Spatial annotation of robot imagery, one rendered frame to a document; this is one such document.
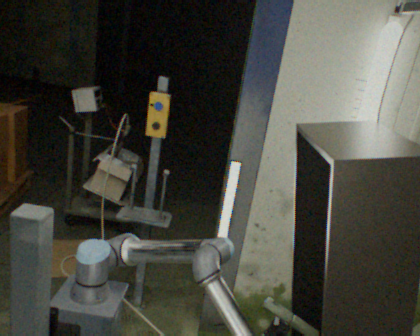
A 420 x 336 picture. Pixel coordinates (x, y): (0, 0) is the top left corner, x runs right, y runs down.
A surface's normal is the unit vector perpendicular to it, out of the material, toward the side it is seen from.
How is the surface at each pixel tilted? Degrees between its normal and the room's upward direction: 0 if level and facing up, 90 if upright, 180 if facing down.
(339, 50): 90
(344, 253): 90
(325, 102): 90
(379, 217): 90
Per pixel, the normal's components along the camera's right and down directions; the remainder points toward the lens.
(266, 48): -0.03, 0.37
